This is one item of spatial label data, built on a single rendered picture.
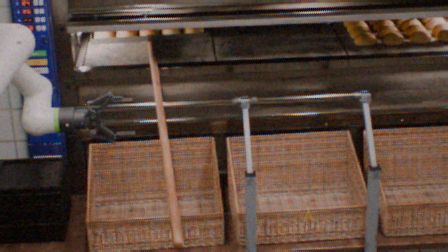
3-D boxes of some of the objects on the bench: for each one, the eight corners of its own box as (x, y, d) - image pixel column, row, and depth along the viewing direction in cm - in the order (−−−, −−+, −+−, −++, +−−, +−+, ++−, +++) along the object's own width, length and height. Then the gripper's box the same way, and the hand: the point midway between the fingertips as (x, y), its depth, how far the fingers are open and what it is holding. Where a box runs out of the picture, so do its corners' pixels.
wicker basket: (92, 197, 405) (87, 142, 394) (216, 189, 409) (215, 134, 398) (87, 256, 361) (81, 195, 350) (226, 246, 365) (225, 186, 353)
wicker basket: (358, 183, 411) (361, 128, 400) (480, 177, 414) (486, 122, 402) (382, 239, 367) (385, 179, 356) (518, 232, 369) (525, 172, 358)
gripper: (73, 84, 331) (131, 82, 331) (79, 145, 341) (136, 142, 342) (71, 92, 324) (131, 89, 325) (77, 154, 334) (135, 151, 335)
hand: (130, 117), depth 333 cm, fingers open, 13 cm apart
